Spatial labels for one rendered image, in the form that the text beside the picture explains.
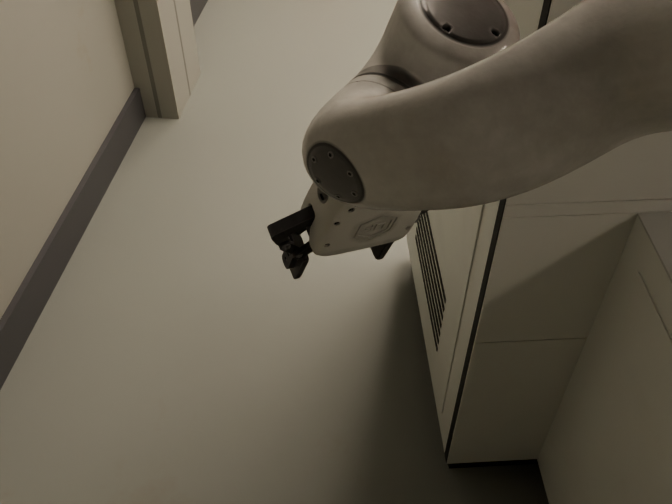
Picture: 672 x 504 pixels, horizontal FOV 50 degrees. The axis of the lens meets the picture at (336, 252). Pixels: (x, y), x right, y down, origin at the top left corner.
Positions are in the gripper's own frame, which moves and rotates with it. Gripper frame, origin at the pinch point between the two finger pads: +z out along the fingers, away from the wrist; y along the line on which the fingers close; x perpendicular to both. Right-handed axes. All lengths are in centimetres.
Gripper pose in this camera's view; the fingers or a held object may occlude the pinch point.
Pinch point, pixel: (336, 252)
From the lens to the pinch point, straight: 72.5
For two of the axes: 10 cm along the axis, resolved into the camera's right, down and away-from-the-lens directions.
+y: 9.0, -2.0, 3.9
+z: -2.6, 4.8, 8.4
